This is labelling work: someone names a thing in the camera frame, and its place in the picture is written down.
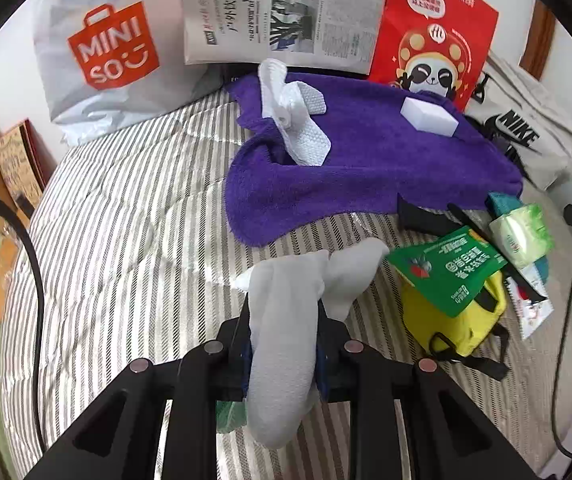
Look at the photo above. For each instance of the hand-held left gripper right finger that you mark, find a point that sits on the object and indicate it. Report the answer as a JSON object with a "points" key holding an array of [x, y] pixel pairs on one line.
{"points": [[323, 367]]}

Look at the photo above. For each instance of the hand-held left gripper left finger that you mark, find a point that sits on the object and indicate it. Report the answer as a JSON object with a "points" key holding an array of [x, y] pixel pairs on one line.
{"points": [[243, 355]]}

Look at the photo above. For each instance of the white sock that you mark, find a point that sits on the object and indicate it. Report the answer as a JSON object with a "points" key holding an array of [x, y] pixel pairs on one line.
{"points": [[286, 330], [351, 275]]}

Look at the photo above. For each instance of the teal cloth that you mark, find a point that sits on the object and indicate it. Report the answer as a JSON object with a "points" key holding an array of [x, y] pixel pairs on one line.
{"points": [[503, 202]]}

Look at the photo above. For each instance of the small printed sachet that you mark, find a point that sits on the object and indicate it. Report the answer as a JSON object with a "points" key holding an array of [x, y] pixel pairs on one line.
{"points": [[531, 310]]}

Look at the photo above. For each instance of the yellow pouch bag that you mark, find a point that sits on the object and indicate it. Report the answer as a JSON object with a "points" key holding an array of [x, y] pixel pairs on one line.
{"points": [[431, 320]]}

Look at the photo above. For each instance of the green packet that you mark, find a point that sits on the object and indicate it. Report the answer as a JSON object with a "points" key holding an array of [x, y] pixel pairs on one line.
{"points": [[446, 270]]}

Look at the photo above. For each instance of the green tissue pack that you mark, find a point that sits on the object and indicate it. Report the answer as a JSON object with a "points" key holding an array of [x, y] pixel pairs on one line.
{"points": [[521, 235]]}

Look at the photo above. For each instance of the grey tote bag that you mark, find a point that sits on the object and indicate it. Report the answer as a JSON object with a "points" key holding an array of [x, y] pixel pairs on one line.
{"points": [[541, 105]]}

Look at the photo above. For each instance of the white sponge block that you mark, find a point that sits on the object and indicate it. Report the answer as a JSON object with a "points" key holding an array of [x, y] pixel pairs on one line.
{"points": [[428, 115]]}

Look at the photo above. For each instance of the purple towel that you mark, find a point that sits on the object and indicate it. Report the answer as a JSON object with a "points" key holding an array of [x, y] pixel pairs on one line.
{"points": [[366, 170]]}

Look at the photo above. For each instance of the white crumpled wipe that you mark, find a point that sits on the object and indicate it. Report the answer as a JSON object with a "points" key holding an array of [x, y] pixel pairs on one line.
{"points": [[301, 135]]}

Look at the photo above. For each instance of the red paper bag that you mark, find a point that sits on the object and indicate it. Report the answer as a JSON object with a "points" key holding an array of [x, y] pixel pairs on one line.
{"points": [[416, 10]]}

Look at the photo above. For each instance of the black speaker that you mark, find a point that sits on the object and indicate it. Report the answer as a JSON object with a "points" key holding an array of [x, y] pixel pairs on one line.
{"points": [[233, 77]]}

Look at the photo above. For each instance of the white plastic shopping bag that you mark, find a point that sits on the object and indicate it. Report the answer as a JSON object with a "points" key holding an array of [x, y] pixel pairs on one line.
{"points": [[66, 100]]}

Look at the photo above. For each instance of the newspaper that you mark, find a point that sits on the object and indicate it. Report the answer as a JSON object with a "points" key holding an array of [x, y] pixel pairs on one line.
{"points": [[246, 10]]}

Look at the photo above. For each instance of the brown wooden frame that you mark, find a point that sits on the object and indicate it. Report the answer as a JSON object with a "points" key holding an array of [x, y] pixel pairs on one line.
{"points": [[538, 35]]}

